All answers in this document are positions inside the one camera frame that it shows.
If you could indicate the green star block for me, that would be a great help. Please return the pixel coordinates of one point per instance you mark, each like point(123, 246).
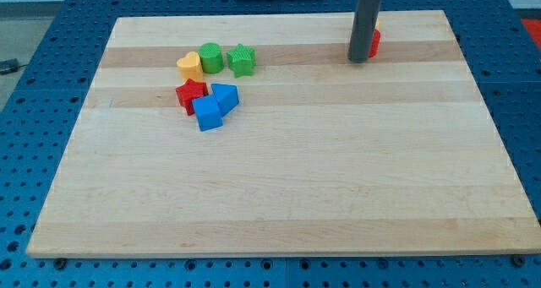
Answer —
point(242, 60)

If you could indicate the red star block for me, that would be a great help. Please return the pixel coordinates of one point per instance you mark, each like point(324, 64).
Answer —
point(190, 91)

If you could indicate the blue triangle block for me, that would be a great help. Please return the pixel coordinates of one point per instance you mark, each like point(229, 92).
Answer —
point(226, 96)

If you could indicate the blue cube block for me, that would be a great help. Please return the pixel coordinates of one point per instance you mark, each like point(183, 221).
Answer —
point(207, 112)

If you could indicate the green cylinder block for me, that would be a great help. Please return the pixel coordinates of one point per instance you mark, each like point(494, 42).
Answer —
point(211, 57)

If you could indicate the yellow heart block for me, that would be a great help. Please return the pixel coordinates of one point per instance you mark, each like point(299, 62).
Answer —
point(190, 67)

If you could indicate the wooden board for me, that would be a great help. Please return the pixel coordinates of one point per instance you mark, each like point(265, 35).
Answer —
point(398, 156)

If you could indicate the red cylinder block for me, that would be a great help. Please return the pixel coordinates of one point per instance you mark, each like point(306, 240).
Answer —
point(375, 43)

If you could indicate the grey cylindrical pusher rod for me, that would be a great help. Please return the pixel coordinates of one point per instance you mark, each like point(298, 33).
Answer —
point(363, 26)

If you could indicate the black device on floor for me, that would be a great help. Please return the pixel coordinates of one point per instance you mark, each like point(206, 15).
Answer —
point(9, 66)

